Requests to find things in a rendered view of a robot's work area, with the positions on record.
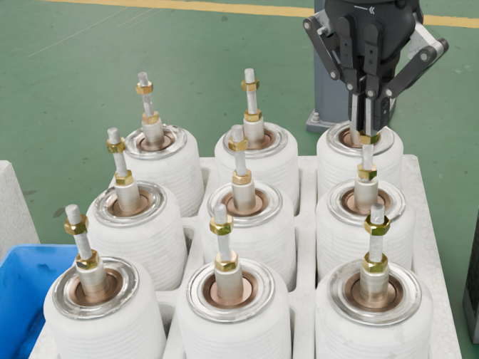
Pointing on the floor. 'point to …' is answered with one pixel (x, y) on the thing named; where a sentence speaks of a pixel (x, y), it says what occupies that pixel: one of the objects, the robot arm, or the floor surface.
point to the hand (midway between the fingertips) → (368, 110)
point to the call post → (472, 288)
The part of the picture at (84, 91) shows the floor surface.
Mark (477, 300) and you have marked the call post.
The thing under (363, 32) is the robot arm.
